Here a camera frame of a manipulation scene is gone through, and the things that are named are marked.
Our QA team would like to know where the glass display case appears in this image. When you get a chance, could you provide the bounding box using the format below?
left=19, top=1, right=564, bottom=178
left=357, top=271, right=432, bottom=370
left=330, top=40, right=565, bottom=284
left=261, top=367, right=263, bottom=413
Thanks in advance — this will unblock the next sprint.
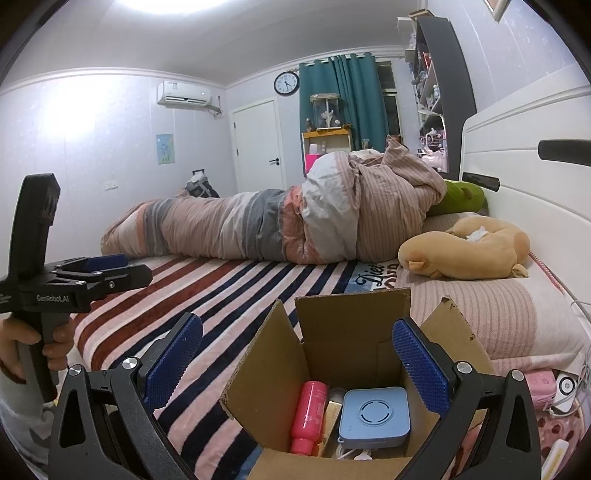
left=310, top=93, right=343, bottom=131

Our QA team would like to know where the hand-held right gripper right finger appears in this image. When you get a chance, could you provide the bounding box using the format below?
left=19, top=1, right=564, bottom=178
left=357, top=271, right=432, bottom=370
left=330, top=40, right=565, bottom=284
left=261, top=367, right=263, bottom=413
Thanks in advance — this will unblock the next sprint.
left=392, top=318, right=542, bottom=480

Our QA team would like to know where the white air conditioner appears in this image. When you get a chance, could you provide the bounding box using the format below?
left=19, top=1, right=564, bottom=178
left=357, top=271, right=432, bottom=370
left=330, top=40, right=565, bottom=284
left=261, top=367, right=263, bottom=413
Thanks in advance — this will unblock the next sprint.
left=157, top=80, right=223, bottom=116

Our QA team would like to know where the brown cardboard box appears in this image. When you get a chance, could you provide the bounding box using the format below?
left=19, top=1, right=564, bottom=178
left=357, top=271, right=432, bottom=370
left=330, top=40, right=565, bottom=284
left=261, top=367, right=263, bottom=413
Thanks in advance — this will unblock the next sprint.
left=220, top=287, right=509, bottom=480

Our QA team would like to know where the short white cable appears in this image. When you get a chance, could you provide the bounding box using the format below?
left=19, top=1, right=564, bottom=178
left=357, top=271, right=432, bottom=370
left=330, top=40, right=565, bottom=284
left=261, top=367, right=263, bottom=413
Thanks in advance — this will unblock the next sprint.
left=336, top=443, right=375, bottom=461

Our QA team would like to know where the gold rectangular packet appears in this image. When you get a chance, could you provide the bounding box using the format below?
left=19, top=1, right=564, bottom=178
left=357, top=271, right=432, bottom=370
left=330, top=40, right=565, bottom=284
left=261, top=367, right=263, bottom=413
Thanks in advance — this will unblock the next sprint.
left=323, top=401, right=343, bottom=457

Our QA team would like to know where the dark folded stroller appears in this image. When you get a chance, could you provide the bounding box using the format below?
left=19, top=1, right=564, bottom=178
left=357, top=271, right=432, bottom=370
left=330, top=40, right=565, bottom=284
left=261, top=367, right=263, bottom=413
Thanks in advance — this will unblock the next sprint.
left=185, top=169, right=220, bottom=198

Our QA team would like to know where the person's left hand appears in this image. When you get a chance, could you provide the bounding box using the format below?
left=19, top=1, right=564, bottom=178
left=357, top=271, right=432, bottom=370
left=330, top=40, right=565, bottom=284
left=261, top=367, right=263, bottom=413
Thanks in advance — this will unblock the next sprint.
left=0, top=318, right=77, bottom=381

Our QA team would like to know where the white small device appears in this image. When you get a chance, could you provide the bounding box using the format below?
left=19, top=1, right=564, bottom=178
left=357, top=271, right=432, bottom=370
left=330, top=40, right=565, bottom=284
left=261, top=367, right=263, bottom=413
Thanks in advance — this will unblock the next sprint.
left=551, top=371, right=578, bottom=414

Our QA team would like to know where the dark tall bookshelf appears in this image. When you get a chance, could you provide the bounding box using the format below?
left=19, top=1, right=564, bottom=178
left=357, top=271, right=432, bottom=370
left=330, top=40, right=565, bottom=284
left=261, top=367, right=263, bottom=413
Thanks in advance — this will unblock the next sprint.
left=406, top=16, right=477, bottom=181

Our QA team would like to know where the window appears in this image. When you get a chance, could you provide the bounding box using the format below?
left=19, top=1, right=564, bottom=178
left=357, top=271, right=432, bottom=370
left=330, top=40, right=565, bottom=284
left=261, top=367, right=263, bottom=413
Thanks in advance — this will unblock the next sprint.
left=376, top=62, right=400, bottom=137

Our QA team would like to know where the pink dotted bedsheet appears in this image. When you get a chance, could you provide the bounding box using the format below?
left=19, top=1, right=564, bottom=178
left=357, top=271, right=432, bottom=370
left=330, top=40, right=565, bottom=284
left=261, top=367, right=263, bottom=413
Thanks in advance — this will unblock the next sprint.
left=536, top=406, right=591, bottom=480

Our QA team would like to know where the pink white toy stand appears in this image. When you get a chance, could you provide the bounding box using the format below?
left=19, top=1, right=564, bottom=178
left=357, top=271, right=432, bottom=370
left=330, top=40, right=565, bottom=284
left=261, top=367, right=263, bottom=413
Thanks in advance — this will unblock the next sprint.
left=418, top=129, right=450, bottom=172

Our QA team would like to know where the tan plush toy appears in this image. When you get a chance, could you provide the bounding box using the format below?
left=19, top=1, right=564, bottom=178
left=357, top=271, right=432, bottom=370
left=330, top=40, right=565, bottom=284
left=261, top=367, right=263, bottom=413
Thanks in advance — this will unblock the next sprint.
left=398, top=216, right=531, bottom=280

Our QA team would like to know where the pink plastic bottle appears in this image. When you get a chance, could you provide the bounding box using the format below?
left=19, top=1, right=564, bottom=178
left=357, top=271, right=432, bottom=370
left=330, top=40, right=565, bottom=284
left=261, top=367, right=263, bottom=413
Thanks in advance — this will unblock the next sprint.
left=290, top=381, right=328, bottom=455

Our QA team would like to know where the round black wall clock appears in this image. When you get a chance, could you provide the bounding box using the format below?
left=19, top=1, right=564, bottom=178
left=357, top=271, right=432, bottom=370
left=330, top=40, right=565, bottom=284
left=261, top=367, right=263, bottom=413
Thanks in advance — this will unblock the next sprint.
left=273, top=71, right=301, bottom=96

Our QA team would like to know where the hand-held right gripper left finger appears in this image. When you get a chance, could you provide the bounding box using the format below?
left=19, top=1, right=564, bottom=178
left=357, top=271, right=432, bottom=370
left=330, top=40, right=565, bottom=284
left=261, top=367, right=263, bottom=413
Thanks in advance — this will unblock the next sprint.
left=47, top=312, right=204, bottom=480

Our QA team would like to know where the yellow white cabinet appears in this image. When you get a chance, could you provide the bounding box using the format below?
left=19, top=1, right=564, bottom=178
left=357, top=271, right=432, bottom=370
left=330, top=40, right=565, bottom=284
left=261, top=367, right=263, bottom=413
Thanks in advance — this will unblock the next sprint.
left=301, top=129, right=354, bottom=178

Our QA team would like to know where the teal curtain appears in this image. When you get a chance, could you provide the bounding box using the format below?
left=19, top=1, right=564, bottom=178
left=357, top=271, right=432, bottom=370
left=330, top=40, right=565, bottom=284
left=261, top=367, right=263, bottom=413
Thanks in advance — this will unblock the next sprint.
left=298, top=52, right=389, bottom=151

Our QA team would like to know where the white tube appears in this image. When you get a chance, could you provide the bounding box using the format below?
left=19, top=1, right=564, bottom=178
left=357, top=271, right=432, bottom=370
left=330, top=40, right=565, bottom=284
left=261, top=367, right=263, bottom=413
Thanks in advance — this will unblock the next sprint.
left=541, top=438, right=570, bottom=478

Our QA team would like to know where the ceiling light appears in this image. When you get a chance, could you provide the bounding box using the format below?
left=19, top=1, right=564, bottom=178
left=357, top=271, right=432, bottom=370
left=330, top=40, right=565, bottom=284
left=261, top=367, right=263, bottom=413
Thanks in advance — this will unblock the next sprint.
left=115, top=0, right=232, bottom=12

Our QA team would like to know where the pink small device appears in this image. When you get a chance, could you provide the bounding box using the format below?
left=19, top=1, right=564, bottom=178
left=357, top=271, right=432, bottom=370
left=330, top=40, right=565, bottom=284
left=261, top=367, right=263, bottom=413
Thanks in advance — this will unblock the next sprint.
left=524, top=369, right=557, bottom=409

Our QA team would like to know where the rolled pink grey quilt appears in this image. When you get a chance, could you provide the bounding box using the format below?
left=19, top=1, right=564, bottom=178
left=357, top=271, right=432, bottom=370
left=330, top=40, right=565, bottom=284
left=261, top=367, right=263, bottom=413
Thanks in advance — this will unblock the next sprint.
left=100, top=135, right=448, bottom=265

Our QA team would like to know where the white door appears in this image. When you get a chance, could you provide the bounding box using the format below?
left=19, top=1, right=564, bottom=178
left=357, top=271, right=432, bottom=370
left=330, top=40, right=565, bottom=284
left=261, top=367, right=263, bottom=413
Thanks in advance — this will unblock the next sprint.
left=231, top=99, right=287, bottom=197

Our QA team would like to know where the pink striped pillow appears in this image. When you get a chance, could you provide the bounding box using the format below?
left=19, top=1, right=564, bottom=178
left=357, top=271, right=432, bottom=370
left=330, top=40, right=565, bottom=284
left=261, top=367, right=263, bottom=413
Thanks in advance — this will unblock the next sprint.
left=397, top=265, right=591, bottom=370

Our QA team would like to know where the white bed headboard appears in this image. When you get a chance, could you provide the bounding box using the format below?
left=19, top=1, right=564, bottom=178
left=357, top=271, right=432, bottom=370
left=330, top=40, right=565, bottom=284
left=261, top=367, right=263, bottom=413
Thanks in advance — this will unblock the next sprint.
left=459, top=62, right=591, bottom=305

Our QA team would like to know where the light blue square box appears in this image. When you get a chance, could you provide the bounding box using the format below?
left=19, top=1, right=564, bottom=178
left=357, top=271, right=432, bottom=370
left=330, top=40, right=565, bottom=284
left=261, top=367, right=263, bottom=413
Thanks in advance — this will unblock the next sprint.
left=338, top=387, right=411, bottom=448

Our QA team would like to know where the green plush toy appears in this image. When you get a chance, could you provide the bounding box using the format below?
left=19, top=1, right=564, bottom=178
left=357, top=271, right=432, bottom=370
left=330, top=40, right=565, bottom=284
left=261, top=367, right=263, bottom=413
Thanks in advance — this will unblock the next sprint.
left=427, top=181, right=489, bottom=217

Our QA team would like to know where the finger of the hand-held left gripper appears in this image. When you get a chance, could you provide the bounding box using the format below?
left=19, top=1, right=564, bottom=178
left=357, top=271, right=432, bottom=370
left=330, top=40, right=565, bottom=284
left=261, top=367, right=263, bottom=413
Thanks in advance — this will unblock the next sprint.
left=51, top=264, right=153, bottom=302
left=46, top=254, right=130, bottom=278

